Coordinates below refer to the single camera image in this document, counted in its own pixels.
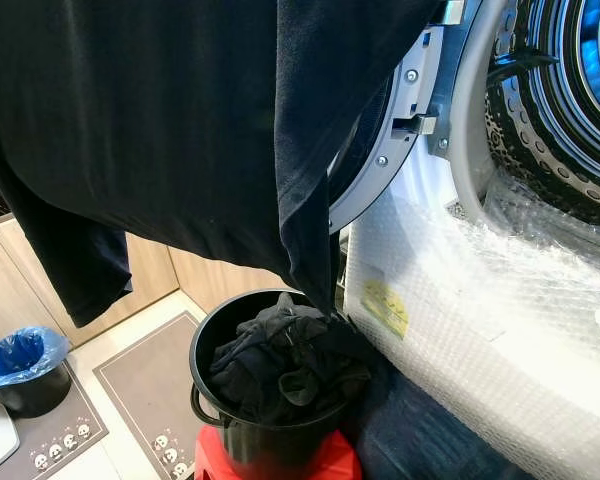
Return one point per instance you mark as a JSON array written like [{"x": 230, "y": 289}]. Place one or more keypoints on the black shirt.
[{"x": 160, "y": 120}]

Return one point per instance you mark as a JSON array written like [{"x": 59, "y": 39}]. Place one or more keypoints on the red plastic stool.
[{"x": 212, "y": 462}]

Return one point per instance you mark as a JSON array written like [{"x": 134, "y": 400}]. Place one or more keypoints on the grey washer door gasket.
[{"x": 470, "y": 130}]

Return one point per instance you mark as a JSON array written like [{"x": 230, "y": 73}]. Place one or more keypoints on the silver washer door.
[{"x": 405, "y": 110}]

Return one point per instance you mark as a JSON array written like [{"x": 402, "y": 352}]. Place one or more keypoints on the black drum paddle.
[{"x": 520, "y": 65}]

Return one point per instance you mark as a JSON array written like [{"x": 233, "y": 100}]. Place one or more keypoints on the dark blue cloth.
[{"x": 420, "y": 440}]

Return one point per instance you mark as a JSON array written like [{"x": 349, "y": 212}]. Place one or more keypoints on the black plastic bucket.
[{"x": 250, "y": 450}]

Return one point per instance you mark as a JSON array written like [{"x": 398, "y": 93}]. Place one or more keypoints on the grey skull-print floor mat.
[
  {"x": 60, "y": 440},
  {"x": 145, "y": 390}
]

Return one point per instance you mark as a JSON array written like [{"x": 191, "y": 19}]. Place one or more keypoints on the black waste bin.
[{"x": 30, "y": 398}]

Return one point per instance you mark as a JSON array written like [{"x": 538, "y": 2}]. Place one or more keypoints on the perforated steel washer drum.
[{"x": 550, "y": 130}]

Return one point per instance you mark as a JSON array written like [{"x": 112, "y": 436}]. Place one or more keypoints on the white bubble-wrapped washing machine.
[{"x": 500, "y": 330}]

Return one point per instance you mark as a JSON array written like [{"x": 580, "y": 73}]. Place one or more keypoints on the blue bin bag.
[{"x": 15, "y": 355}]

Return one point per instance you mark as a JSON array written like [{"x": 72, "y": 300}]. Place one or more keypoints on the wooden cabinet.
[{"x": 10, "y": 290}]

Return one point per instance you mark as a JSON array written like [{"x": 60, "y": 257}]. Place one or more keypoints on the yellow sticker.
[{"x": 388, "y": 308}]

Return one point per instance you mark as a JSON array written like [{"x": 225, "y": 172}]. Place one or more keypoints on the pile of black clothes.
[{"x": 280, "y": 370}]

